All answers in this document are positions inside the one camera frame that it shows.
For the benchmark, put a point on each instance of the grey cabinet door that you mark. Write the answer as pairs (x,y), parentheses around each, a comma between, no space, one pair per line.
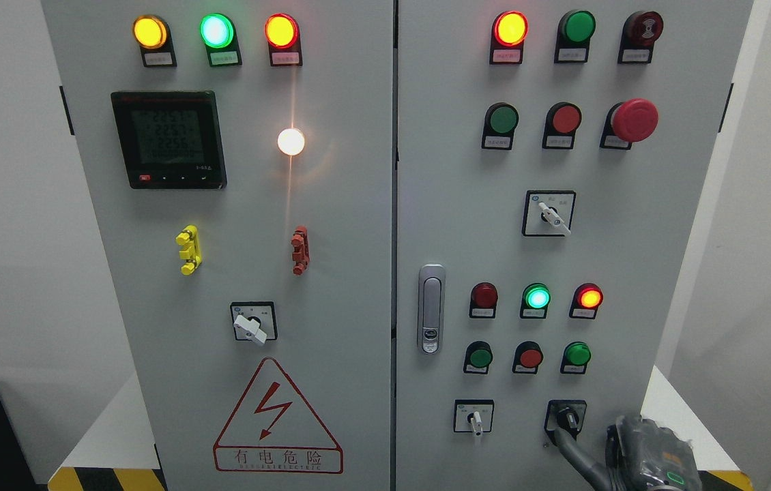
(462,206)
(334,333)

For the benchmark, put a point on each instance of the red terminal connector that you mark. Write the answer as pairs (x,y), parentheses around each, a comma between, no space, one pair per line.
(301,250)

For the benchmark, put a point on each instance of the left grey cabinet door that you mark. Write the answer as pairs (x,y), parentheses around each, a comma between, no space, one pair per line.
(334,333)

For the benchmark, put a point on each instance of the green push button lower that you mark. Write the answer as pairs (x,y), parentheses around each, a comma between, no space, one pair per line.
(478,358)

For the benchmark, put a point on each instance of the red push button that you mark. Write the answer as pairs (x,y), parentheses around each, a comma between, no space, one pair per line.
(562,122)
(527,358)

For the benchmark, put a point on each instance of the dark green indicator top right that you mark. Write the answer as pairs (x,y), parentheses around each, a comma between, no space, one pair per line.
(574,33)

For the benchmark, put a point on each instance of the red push button upper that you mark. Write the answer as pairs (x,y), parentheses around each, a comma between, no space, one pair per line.
(562,122)

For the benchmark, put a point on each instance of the yellow terminal connector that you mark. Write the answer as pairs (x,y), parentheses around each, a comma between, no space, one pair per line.
(189,249)

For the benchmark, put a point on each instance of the white cabinet base platform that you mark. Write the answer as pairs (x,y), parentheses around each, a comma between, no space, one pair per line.
(117,452)

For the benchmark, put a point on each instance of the green indicator light top left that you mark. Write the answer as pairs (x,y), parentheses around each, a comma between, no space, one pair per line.
(219,37)

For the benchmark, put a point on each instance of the green push button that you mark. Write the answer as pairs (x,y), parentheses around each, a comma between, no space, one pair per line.
(500,122)
(478,358)

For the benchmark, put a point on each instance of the black rotary knob switch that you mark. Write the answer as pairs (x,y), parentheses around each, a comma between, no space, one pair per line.
(567,414)

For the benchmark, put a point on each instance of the yellow indicator light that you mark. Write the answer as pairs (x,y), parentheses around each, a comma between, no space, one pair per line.
(153,35)

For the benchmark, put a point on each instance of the silver door latch handle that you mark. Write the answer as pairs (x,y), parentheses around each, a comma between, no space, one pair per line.
(431,283)

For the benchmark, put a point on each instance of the black digital power meter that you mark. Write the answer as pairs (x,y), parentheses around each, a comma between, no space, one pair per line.
(170,139)

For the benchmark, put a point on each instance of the white glowing indicator light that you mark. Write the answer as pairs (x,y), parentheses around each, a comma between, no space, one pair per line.
(291,141)

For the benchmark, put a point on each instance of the white selector switch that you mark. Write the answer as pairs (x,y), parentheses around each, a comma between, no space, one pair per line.
(473,417)
(548,213)

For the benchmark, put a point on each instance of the red-orange indicator light left door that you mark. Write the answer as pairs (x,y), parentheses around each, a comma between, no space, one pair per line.
(283,38)

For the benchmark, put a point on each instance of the red electric hazard warning sticker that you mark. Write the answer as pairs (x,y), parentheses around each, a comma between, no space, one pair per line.
(273,429)

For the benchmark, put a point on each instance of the green lit indicator middle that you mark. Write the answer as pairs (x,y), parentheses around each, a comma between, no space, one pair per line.
(535,301)

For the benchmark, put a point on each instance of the red emergency stop mushroom button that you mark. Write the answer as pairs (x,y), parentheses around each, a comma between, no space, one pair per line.
(629,122)

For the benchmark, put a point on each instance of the red lit indicator right door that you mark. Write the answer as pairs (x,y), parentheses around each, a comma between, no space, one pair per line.
(508,34)

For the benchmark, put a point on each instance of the red indicator right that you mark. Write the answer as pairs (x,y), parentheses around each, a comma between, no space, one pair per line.
(586,301)

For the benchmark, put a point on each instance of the white selector switch left door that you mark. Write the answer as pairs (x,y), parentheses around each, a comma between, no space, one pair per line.
(254,321)

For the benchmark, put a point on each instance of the white selector switch upper right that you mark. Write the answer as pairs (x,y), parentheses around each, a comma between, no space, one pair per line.
(548,213)

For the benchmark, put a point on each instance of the right grey cabinet door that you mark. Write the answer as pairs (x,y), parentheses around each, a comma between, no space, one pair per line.
(462,206)

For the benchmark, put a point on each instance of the red buzzer alarm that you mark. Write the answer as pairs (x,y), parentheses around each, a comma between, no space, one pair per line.
(639,35)

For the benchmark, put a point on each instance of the white selector switch lower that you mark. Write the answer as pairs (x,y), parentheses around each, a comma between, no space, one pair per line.
(473,417)

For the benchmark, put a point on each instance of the dark red indicator left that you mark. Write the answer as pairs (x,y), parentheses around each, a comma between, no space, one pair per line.
(483,301)

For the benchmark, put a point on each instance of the green push button upper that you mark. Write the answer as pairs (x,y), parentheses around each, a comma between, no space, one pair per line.
(500,122)

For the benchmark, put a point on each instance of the green illuminated button lower right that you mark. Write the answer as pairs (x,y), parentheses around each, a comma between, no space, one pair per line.
(575,358)

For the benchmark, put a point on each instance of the red push button lower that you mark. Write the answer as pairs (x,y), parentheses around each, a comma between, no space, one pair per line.
(527,358)

